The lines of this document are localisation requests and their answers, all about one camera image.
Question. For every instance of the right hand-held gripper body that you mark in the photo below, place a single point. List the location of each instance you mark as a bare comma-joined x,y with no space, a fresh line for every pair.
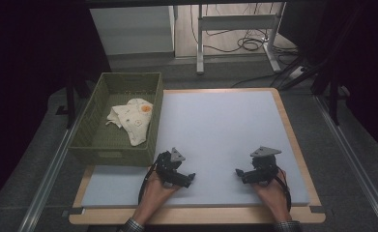
264,166

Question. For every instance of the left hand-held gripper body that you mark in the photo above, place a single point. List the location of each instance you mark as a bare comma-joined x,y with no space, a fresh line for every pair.
167,167

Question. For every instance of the cream printed baby cloth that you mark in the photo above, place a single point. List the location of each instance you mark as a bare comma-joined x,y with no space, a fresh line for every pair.
131,123

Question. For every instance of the green woven basket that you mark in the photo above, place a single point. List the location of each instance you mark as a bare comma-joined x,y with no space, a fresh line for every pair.
93,143

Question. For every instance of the person's right hand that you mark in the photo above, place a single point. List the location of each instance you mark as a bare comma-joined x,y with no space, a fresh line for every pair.
272,195

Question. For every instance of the person's left hand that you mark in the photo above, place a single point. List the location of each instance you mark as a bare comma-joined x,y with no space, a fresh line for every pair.
154,196

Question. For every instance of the light blue foam mat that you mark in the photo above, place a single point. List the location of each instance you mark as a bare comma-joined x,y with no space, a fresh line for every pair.
225,129

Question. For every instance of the dark metal stand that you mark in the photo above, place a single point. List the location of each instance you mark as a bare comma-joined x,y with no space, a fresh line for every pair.
333,96
70,103

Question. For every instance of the white power strip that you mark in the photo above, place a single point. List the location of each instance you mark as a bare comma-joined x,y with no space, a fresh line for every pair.
296,72

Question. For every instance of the white cabinet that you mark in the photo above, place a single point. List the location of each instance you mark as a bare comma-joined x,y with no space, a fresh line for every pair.
131,30

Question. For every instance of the dark curtain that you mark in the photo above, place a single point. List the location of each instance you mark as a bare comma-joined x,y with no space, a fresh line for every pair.
367,64
25,80

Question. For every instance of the metal floor rail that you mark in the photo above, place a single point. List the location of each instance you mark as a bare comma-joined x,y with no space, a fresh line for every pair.
354,164
48,174

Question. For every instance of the white metal desk frame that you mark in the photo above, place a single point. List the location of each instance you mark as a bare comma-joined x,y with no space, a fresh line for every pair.
235,22

